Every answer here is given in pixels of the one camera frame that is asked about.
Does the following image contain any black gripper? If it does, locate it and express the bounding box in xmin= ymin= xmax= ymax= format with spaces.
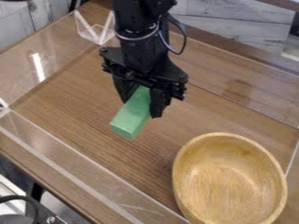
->
xmin=99 ymin=31 xmax=188 ymax=118

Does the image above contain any green rectangular block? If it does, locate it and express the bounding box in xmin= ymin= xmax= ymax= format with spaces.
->
xmin=111 ymin=87 xmax=151 ymax=140

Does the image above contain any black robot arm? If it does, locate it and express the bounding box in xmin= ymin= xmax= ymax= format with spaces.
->
xmin=99 ymin=0 xmax=188 ymax=118

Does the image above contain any brown wooden bowl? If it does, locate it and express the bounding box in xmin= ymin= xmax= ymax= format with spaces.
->
xmin=172 ymin=132 xmax=287 ymax=224

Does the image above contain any clear acrylic corner bracket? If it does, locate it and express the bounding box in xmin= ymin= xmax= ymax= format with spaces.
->
xmin=73 ymin=10 xmax=115 ymax=46

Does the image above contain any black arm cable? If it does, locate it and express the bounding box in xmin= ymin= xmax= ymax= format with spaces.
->
xmin=156 ymin=14 xmax=189 ymax=56

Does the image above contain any clear acrylic front wall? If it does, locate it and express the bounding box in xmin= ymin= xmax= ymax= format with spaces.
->
xmin=0 ymin=99 xmax=189 ymax=224

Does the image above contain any black cable bottom left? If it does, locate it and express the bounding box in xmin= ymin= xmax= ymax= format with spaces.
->
xmin=0 ymin=195 xmax=43 ymax=224

